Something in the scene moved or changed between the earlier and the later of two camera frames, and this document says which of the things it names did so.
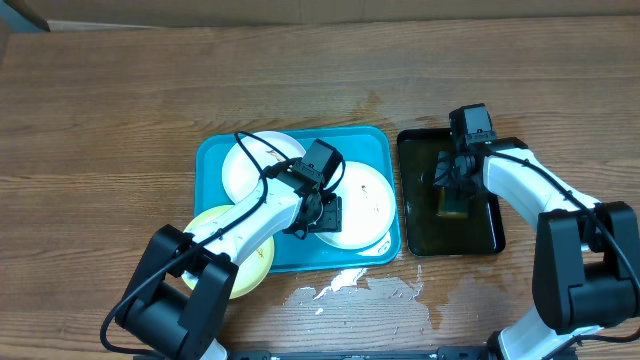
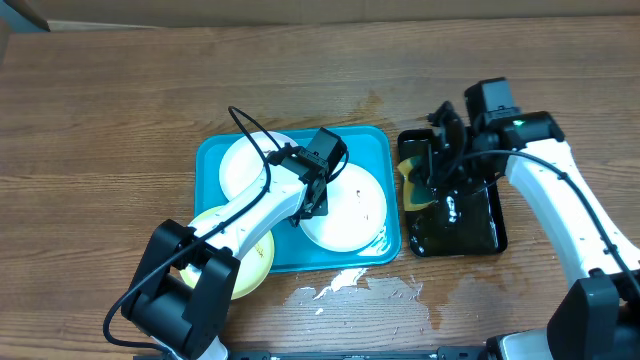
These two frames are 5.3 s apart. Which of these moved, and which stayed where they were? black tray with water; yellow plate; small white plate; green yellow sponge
Moved: green yellow sponge
Stayed: yellow plate; small white plate; black tray with water
